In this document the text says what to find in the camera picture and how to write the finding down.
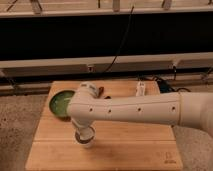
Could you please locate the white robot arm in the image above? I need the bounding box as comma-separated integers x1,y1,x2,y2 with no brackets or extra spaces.
67,82,213,140

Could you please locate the white ceramic cup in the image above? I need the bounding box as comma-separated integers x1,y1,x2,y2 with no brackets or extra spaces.
75,127,95,148

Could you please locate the green round plate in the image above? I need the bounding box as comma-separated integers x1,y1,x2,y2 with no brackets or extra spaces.
49,90,75,118

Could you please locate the bamboo cutting board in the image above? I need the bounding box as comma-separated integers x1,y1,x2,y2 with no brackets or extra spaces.
25,79,184,171

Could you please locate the white metal rail frame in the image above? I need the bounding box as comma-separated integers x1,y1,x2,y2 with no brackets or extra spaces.
0,52,213,77

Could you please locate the black hanging cable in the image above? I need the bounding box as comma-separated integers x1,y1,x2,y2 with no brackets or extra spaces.
100,5,135,74

